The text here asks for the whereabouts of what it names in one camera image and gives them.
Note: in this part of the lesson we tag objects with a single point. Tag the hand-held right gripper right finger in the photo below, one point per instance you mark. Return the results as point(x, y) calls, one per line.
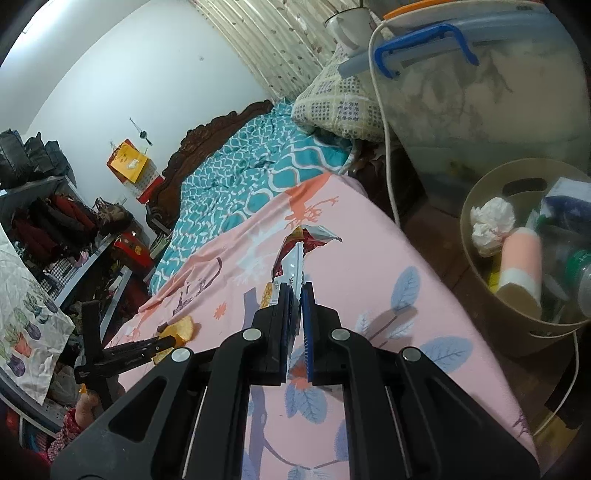
point(308, 332)

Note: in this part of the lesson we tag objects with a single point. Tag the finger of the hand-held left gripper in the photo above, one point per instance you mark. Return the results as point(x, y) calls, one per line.
point(138, 348)

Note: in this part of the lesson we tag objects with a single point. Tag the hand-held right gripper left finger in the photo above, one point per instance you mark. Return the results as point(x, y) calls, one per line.
point(290, 297)

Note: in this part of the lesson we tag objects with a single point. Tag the red silver snack bag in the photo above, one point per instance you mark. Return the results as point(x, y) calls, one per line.
point(295, 263)

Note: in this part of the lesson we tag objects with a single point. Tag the orange peel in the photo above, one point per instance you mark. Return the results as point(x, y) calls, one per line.
point(182, 330)

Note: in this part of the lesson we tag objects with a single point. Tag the beige round bin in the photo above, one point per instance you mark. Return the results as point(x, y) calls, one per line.
point(508, 332)

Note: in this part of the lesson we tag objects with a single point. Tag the pink paper cup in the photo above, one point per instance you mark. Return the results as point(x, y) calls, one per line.
point(519, 258)

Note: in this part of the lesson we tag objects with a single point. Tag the clear plastic bottle green label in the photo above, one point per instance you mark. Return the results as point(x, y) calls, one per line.
point(577, 267)

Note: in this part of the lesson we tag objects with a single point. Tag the blue white drink carton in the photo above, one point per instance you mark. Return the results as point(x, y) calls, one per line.
point(563, 198)

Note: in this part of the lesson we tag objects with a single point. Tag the person's left forearm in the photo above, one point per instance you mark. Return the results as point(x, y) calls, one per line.
point(64, 438)

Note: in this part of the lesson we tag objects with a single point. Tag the person's left hand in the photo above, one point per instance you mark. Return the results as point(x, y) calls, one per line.
point(87, 406)

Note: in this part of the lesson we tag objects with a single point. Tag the white plant print cloth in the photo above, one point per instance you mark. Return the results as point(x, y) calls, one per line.
point(27, 323)

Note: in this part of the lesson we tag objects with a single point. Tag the grey metal shelf rack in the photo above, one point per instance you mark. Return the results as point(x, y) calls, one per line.
point(83, 272)

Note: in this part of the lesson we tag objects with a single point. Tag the red box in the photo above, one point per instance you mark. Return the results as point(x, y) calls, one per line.
point(134, 251)

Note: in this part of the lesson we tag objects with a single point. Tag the pink leaf print bed sheet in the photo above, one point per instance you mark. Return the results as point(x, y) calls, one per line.
point(392, 258)

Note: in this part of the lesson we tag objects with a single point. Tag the dark red clothes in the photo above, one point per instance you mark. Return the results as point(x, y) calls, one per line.
point(51, 226)

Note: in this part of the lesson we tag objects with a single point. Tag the brown handbag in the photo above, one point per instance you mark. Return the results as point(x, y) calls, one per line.
point(113, 217)

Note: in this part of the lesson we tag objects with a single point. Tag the teal patterned blanket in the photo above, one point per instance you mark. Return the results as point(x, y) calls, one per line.
point(231, 184)

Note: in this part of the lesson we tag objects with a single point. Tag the yellow paper bag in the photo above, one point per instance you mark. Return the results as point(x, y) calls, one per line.
point(129, 161)

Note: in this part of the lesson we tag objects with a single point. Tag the carved wooden headboard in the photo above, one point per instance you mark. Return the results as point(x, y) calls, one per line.
point(198, 138)

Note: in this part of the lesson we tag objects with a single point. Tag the black bags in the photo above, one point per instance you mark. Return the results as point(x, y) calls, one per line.
point(32, 157)

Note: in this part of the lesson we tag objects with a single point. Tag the beige checked pillow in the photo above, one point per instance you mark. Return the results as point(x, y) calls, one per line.
point(332, 101)

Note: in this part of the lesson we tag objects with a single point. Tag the crumpled white tissue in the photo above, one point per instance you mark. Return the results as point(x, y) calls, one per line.
point(491, 221)

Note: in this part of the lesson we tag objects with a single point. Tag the floral curtain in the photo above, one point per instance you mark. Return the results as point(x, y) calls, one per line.
point(277, 46)

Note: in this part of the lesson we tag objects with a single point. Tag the white enamel pot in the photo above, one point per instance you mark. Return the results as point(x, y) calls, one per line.
point(351, 27)

